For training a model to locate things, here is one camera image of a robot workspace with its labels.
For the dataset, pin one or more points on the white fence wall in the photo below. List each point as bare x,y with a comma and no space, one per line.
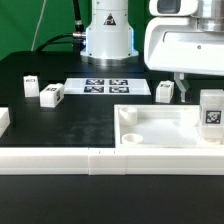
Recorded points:
4,119
111,161

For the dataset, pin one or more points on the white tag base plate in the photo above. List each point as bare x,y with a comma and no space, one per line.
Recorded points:
106,86

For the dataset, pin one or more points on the white square tabletop part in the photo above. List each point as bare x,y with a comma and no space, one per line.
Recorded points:
163,126

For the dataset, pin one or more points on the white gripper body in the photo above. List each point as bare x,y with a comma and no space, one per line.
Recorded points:
175,44

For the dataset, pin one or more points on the white front fence wall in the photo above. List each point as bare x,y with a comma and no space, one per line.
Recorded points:
111,161

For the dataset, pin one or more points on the white left fence wall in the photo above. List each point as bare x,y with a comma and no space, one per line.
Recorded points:
4,119

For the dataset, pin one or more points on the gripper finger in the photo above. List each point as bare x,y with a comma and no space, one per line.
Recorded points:
183,86

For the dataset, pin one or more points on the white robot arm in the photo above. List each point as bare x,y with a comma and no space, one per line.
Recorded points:
110,38

